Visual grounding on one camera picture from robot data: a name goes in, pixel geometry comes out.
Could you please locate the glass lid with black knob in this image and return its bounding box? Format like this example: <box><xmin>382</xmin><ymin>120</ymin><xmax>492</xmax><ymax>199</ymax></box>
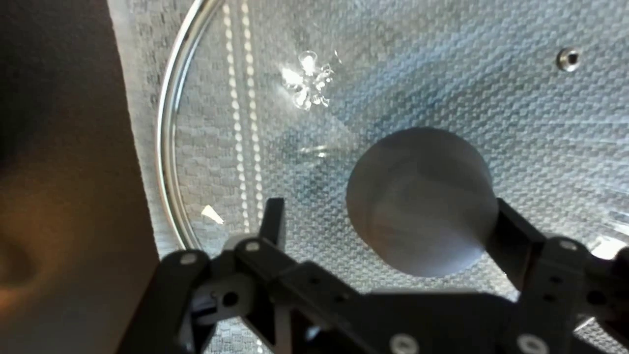
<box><xmin>156</xmin><ymin>0</ymin><xmax>629</xmax><ymax>311</ymax></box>

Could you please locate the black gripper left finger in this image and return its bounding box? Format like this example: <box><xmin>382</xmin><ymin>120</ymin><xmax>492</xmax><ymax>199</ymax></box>
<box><xmin>117</xmin><ymin>197</ymin><xmax>370</xmax><ymax>354</ymax></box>

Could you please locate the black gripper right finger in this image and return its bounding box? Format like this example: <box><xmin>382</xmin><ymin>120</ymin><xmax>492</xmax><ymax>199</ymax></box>
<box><xmin>482</xmin><ymin>197</ymin><xmax>629</xmax><ymax>350</ymax></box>

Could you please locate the blue-grey dish towel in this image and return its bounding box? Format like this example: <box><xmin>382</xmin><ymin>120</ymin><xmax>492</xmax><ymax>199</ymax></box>
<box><xmin>107</xmin><ymin>0</ymin><xmax>629</xmax><ymax>354</ymax></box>

